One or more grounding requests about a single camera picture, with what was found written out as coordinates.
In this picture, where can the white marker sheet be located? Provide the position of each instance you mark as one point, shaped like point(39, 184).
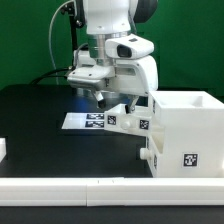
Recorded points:
point(89, 121)

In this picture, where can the white fence bar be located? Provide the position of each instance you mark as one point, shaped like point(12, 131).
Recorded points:
point(111, 191)
point(2, 148)

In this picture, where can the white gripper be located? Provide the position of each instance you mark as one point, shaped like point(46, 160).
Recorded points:
point(133, 77)

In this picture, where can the white left fence bar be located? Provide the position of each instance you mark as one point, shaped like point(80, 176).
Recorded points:
point(2, 148)

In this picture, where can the white drawer with knob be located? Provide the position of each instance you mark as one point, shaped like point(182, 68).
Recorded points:
point(134, 123)
point(152, 156)

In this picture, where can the white front fence bar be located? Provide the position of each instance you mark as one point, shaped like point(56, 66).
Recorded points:
point(111, 191)

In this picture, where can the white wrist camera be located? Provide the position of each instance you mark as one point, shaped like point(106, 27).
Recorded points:
point(128, 47)

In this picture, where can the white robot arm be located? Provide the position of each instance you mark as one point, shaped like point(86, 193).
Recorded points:
point(108, 19)

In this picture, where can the white drawer cabinet box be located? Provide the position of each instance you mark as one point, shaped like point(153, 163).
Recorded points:
point(188, 129)

